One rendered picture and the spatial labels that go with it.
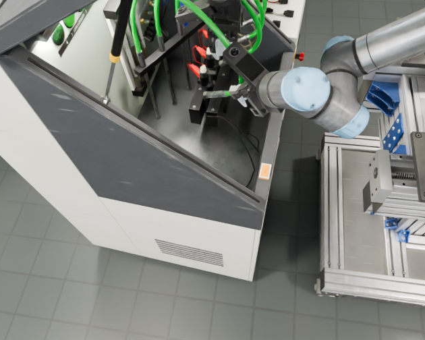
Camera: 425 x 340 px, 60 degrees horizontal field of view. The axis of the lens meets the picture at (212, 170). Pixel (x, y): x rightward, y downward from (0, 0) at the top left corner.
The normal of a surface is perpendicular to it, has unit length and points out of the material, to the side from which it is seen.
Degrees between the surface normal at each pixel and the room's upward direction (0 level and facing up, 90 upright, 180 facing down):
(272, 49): 90
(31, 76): 90
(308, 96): 45
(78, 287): 0
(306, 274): 0
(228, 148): 0
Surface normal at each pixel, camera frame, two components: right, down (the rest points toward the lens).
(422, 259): -0.05, -0.49
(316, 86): 0.29, 0.19
